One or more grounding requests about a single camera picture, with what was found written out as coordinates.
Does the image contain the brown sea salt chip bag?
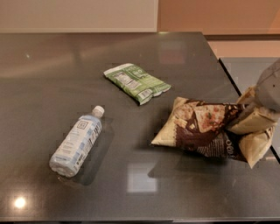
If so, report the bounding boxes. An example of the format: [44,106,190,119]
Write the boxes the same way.
[152,97,275,167]

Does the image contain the clear plastic water bottle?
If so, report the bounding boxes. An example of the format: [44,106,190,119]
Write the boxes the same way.
[49,106,104,178]

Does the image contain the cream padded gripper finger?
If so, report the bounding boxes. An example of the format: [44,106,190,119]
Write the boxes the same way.
[227,86,280,135]

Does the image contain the green jalapeno chip bag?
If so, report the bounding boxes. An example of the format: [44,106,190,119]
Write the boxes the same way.
[104,63,171,105]

